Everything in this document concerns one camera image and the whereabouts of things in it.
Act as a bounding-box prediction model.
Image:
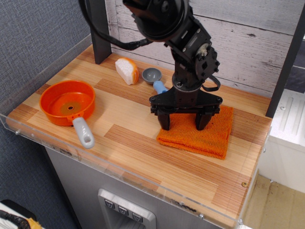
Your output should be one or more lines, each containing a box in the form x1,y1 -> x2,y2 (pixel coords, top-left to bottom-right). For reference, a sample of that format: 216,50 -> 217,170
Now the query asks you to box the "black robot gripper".
149,87 -> 223,131

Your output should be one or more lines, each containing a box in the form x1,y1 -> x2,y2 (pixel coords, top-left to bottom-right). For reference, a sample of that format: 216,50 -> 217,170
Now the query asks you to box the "orange cloth napkin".
156,106 -> 234,160

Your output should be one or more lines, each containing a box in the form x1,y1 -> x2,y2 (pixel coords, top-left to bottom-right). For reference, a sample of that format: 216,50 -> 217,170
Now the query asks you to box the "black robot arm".
123,0 -> 222,130

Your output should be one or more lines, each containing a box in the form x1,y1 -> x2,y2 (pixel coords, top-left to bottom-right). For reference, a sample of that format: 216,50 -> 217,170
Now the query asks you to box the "grey and blue toy spoon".
142,68 -> 168,94

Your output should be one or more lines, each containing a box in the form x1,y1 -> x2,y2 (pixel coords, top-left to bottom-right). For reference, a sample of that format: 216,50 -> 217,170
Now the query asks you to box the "white and orange toy sushi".
115,57 -> 139,85

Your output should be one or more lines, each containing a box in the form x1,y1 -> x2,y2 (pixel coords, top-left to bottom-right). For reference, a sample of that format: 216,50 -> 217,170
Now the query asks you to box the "clear acrylic table guard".
0,46 -> 271,229

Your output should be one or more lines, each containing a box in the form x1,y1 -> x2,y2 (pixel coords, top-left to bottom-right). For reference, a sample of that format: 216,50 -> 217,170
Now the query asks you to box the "white ribbed side platform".
271,89 -> 305,146

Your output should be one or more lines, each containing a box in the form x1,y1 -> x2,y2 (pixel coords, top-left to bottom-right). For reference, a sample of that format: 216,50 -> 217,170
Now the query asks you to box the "silver dispenser button panel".
98,188 -> 157,229

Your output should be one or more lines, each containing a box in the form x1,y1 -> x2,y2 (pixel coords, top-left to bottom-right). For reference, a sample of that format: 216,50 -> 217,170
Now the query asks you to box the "grey toy fridge cabinet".
46,148 -> 217,229

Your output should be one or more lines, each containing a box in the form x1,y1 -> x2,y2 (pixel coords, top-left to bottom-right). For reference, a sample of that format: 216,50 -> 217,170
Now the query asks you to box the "dark left frame post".
86,0 -> 112,64

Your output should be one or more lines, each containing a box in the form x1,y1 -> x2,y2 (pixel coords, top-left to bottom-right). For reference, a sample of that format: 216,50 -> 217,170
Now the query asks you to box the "dark frame post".
265,6 -> 305,118
86,0 -> 112,64

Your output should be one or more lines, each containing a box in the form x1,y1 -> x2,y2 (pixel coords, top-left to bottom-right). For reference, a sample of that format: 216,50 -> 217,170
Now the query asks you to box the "dark right frame post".
265,6 -> 305,118

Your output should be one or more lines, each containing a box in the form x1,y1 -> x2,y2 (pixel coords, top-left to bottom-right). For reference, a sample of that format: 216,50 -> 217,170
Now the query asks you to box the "orange toy pan grey handle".
40,80 -> 95,149

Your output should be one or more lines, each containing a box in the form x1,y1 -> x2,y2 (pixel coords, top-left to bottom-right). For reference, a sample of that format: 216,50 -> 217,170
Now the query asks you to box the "black braided cable bottom left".
0,209 -> 31,229

